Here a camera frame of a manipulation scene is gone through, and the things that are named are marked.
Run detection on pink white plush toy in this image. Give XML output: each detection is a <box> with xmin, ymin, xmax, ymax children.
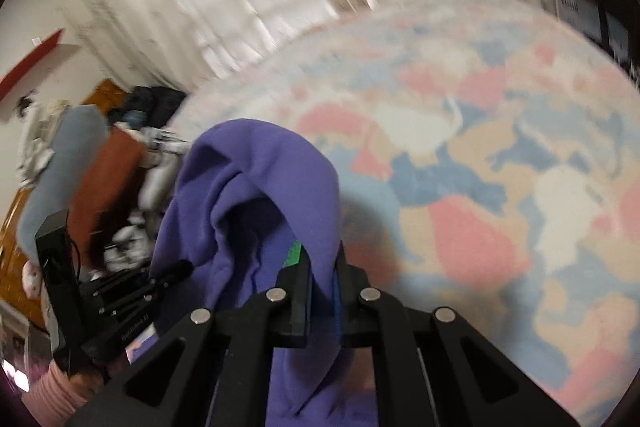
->
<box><xmin>22</xmin><ymin>260</ymin><xmax>42</xmax><ymax>300</ymax></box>

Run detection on black dark clothes pile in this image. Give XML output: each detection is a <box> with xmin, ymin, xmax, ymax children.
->
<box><xmin>107</xmin><ymin>86</ymin><xmax>186</xmax><ymax>130</ymax></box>

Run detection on pastel patchwork bed blanket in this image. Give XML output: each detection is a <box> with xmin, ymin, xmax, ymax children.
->
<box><xmin>171</xmin><ymin>0</ymin><xmax>639</xmax><ymax>426</ymax></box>

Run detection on white clothes on blanket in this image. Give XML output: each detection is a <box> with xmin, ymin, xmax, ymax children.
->
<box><xmin>16</xmin><ymin>98</ymin><xmax>70</xmax><ymax>187</ymax></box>

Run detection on blue grey rolled blanket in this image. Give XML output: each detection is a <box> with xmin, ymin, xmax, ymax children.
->
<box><xmin>15</xmin><ymin>105</ymin><xmax>110</xmax><ymax>265</ymax></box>

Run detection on purple zip hoodie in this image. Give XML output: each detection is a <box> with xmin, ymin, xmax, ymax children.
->
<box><xmin>151</xmin><ymin>119</ymin><xmax>378</xmax><ymax>426</ymax></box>

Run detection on pink sleeve forearm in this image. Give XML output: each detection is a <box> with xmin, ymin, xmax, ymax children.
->
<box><xmin>22</xmin><ymin>360</ymin><xmax>104</xmax><ymax>427</ymax></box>

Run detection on orange wooden headboard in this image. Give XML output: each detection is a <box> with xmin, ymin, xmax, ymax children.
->
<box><xmin>0</xmin><ymin>79</ymin><xmax>128</xmax><ymax>329</ymax></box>

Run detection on black white patterned folded clothes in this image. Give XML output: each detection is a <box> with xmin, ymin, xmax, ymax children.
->
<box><xmin>104</xmin><ymin>127</ymin><xmax>191</xmax><ymax>273</ymax></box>

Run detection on dark red folded garment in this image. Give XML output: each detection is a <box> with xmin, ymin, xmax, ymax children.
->
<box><xmin>67</xmin><ymin>127</ymin><xmax>145</xmax><ymax>269</ymax></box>

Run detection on red wall shelf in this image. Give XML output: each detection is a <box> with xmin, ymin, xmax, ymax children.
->
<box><xmin>0</xmin><ymin>28</ymin><xmax>65</xmax><ymax>101</ymax></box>

